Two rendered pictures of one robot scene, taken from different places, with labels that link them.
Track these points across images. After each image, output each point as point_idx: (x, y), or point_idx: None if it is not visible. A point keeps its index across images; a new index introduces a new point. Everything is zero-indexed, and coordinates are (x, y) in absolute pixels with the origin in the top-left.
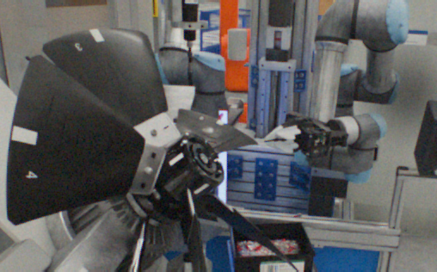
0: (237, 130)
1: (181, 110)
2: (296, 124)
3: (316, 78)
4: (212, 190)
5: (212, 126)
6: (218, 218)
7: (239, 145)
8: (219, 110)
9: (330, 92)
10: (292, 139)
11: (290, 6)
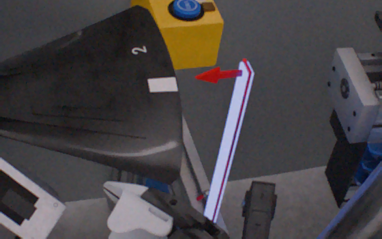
0: (171, 125)
1: (135, 11)
2: (170, 214)
3: (376, 167)
4: (345, 185)
5: (114, 82)
6: (32, 223)
7: (78, 151)
8: (243, 61)
9: (368, 223)
10: (111, 229)
11: None
